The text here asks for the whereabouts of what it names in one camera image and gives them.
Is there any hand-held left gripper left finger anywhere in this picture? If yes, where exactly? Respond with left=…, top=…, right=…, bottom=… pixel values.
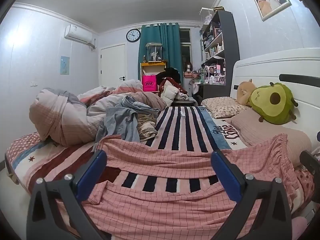
left=26, top=149, right=112, bottom=240

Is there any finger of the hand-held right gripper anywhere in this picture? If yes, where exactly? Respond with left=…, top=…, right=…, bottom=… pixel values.
left=299, top=150, right=320, bottom=178

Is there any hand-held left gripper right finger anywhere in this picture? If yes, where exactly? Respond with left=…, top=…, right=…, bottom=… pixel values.
left=210, top=150, right=293, bottom=240

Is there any pink pillow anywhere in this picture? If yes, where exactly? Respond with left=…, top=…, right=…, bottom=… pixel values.
left=230, top=109, right=313, bottom=167

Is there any blue-grey garment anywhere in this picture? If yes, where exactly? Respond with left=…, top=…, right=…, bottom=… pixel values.
left=92, top=95, right=160, bottom=153

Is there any pink and grey duvet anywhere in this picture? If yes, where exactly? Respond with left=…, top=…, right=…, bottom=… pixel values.
left=29, top=79, right=167, bottom=148

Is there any green avocado plush toy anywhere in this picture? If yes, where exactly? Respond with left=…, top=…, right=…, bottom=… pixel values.
left=249, top=82, right=299, bottom=125

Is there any striped plush blanket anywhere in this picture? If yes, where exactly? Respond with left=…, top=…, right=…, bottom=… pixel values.
left=5, top=105, right=253, bottom=230

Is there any beige garment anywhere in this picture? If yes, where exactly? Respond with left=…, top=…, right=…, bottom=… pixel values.
left=136, top=112, right=158, bottom=140

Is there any floral pillow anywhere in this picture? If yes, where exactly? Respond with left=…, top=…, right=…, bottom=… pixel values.
left=201, top=96, right=250, bottom=119

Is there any polka dot bed sheet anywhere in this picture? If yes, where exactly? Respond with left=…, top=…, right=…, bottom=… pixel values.
left=5, top=132, right=40, bottom=160

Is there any brown plush toy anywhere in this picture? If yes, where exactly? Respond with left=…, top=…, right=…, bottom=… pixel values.
left=236, top=79, right=257, bottom=105

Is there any white puffer jacket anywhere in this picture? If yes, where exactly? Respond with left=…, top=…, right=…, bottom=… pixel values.
left=160, top=82, right=180, bottom=107

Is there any red garment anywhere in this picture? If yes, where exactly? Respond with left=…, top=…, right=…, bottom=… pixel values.
left=160, top=78, right=187, bottom=93

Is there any pink shopping bag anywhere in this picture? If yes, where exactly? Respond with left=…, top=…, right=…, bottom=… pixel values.
left=142, top=74, right=158, bottom=92

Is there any white bed headboard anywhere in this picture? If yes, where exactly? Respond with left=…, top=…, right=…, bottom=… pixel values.
left=230, top=47, right=320, bottom=140

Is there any white door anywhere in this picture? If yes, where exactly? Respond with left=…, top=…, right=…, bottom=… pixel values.
left=99, top=44, right=126, bottom=85

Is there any black clothes pile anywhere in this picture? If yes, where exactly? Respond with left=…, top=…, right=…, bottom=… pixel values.
left=157, top=67, right=181, bottom=84

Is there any yellow shelf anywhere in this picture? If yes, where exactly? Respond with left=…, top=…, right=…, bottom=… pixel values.
left=140, top=61, right=167, bottom=90

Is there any dark shelf unit with desk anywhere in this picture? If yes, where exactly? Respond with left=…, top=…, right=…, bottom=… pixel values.
left=199, top=6, right=240, bottom=98

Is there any glass display case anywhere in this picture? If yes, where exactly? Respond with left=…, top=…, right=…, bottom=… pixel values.
left=145, top=42, right=163, bottom=63

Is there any window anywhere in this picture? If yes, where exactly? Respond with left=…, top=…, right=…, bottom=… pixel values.
left=179, top=29, right=192, bottom=70

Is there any white air conditioner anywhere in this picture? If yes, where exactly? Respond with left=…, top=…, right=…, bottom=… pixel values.
left=64, top=24, right=97, bottom=50

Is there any teal curtain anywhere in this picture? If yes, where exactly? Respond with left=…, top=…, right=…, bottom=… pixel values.
left=138, top=23, right=184, bottom=90

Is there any blue wall poster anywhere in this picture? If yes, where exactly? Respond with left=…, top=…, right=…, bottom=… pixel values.
left=60, top=56, right=70, bottom=75

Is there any round wall clock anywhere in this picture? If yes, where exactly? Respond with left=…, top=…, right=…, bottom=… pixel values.
left=126, top=29, right=141, bottom=42

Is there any framed wall picture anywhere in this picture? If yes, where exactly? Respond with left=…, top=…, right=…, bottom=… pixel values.
left=252, top=0, right=292, bottom=22

